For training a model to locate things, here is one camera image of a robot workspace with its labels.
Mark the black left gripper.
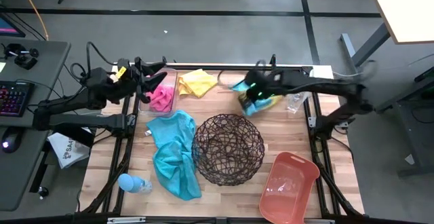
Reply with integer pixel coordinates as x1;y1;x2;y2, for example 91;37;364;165
107;56;169;105

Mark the yellow microfiber towel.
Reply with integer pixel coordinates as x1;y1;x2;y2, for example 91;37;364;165
238;93;284;111
178;69;218;98

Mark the teal microfiber towel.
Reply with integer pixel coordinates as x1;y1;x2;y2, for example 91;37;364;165
146;110;203;201
231;79;272;117

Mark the clear plastic bin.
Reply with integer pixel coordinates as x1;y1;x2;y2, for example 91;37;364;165
138;67;180;116

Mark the crumpled clear plastic bottle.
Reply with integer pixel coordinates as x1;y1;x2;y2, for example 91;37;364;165
285;92;309;114

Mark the grey table leg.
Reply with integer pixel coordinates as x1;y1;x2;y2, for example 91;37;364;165
340;22;391;98

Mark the grey side desk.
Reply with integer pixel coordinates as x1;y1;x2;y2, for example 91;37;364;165
0;39;71;213

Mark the blue capped bottle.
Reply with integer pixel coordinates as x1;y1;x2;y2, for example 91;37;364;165
117;173;153;194

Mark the white printed bag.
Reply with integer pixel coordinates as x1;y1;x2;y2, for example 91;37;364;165
47;132;92;170

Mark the salmon plastic basket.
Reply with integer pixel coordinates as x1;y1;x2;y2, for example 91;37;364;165
258;151;321;224

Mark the backlit black keyboard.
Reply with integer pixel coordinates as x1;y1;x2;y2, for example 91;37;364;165
0;80;35;118

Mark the computer monitor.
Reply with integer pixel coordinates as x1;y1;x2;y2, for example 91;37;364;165
0;13;26;38

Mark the black computer mouse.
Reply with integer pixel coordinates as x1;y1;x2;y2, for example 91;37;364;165
1;127;24;154

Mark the white table top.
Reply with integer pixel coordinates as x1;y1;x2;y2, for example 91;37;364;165
366;0;434;45

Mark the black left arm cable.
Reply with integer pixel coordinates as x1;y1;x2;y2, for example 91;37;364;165
69;41;119;82

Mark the black metal table frame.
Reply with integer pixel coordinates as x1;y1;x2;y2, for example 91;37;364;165
79;54;366;224

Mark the dark woven wire basket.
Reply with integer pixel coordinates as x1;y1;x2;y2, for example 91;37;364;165
191;113;266;187

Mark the white cable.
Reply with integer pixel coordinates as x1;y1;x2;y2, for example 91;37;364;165
332;70;369;78

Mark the black clamp mount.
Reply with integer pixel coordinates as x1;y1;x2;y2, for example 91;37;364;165
3;43;39;71

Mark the yellow cable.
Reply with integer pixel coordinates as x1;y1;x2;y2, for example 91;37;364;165
15;0;50;41

